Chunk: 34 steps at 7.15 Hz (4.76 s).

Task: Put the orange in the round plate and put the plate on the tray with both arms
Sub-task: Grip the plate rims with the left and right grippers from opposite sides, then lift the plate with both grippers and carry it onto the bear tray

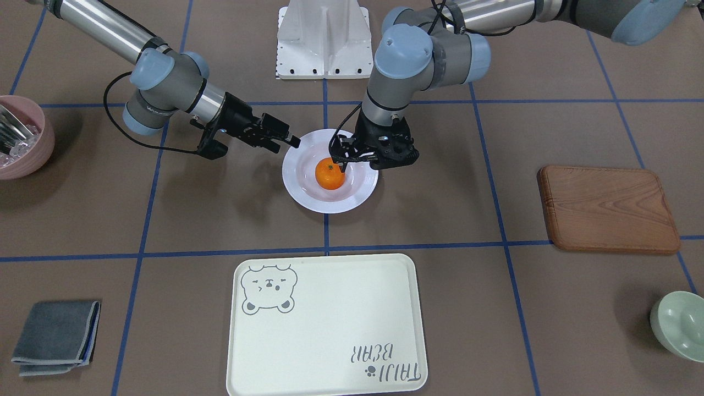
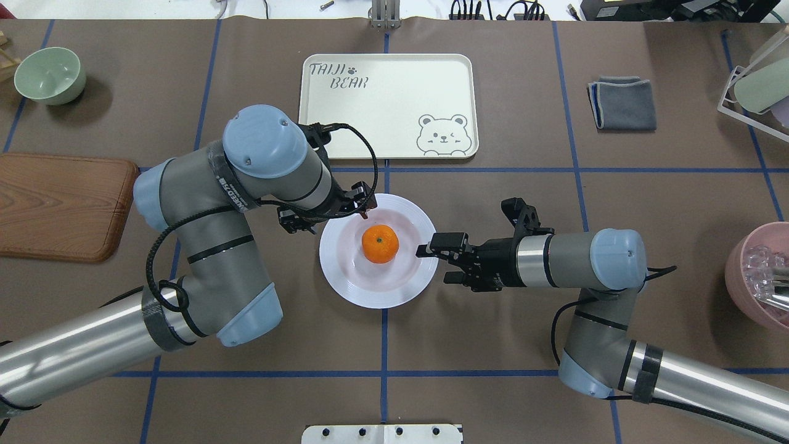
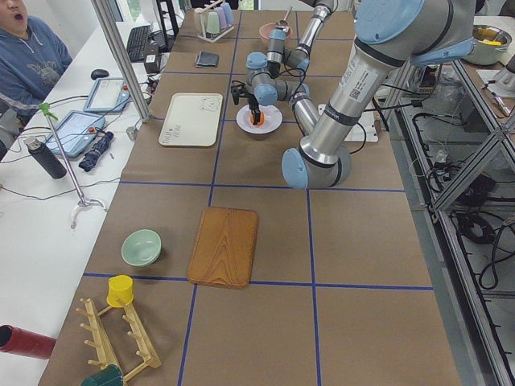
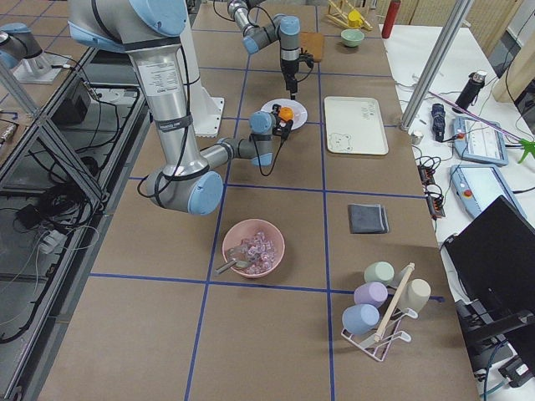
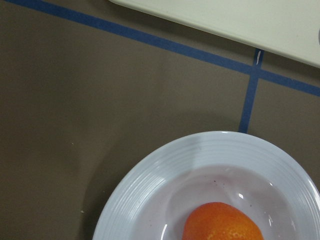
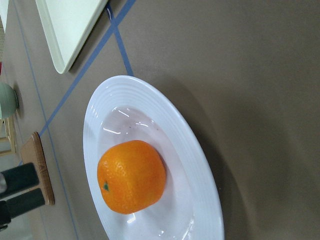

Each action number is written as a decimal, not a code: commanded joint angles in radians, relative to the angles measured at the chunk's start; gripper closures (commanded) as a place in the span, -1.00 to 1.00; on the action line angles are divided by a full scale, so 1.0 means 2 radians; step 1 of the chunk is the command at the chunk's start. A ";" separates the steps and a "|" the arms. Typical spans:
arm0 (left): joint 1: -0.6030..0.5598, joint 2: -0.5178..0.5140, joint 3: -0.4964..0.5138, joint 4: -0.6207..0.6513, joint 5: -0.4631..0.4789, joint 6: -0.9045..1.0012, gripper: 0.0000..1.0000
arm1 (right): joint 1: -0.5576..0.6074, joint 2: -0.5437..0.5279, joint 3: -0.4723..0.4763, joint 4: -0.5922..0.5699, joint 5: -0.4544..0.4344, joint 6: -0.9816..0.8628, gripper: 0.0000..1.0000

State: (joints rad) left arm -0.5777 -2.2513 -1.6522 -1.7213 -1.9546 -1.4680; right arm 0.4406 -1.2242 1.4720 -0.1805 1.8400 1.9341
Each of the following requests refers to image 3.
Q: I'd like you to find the beige cup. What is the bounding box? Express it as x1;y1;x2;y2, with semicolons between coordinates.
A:
194;8;206;35

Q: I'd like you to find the folded dark umbrella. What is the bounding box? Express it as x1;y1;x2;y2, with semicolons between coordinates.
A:
79;131;114;172

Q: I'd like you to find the pink bowl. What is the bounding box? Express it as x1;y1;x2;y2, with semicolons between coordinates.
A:
258;22;292;48

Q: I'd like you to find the wooden cutting board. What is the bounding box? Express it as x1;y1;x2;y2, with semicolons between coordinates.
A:
187;207;258;289

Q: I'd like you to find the teach pendant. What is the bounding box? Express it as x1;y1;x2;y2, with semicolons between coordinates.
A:
50;110;105;158
83;77;130;113

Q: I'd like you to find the aluminium frame post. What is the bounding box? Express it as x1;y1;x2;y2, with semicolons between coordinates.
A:
91;0;150;123

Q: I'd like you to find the black thermos bottle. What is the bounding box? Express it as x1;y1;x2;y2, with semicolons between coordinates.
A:
23;137;67;179

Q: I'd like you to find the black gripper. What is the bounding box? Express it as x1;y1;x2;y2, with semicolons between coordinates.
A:
247;93;262;125

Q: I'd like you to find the orange fruit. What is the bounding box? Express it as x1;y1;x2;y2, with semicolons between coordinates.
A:
249;112;265;126

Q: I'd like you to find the wooden rack handle rod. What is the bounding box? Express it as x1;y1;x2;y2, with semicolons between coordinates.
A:
196;0;225;12

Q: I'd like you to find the yellow cup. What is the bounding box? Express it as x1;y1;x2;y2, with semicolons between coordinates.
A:
106;275;134;308

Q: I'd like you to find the green bowl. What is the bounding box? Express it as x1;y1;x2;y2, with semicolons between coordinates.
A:
121;229;162;267

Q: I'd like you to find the lower teach pendant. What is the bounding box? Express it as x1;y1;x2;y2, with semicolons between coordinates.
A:
50;110;105;158

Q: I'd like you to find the cream bear serving tray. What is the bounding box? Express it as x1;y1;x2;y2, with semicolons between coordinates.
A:
158;92;223;147

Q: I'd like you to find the wooden rack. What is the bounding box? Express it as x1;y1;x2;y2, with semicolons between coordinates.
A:
76;298;162;385

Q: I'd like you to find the black keyboard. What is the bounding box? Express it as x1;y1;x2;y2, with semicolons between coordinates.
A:
126;24;151;63

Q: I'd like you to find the seated person blue hoodie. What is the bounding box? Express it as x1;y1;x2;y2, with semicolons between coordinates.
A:
1;1;72;124

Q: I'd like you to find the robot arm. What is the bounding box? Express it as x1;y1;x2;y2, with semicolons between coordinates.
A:
266;0;338;79
243;0;476;189

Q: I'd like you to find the white round plate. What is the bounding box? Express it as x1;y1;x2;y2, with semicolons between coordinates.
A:
237;105;282;134

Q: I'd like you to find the purple cup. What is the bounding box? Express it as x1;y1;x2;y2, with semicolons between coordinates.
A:
213;6;228;30

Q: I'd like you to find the metal reacher grabber stick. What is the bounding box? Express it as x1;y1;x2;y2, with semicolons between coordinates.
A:
39;102;108;229

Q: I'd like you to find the metal scoop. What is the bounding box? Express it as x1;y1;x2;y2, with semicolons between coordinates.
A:
275;6;293;34

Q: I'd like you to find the folded grey cloth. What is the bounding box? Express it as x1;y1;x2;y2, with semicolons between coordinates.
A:
195;51;219;68

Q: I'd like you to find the red bottle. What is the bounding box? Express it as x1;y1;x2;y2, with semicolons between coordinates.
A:
1;325;56;359

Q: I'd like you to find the white wire cup rack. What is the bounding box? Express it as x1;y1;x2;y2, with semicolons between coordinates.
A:
197;18;234;43

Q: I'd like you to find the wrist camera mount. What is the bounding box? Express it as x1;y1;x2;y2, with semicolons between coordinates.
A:
230;80;248;105

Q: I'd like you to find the blue cup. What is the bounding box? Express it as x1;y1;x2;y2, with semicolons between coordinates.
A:
220;2;234;25

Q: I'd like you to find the sage green cup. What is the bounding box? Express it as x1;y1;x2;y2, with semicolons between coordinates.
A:
206;11;220;35

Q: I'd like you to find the black computer mouse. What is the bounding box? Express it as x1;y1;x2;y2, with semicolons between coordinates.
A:
90;68;109;80

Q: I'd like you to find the dark green cup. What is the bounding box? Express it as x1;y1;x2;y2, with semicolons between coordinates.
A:
80;364;124;386

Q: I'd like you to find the upper teach pendant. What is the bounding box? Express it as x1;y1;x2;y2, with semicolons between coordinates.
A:
83;77;130;113

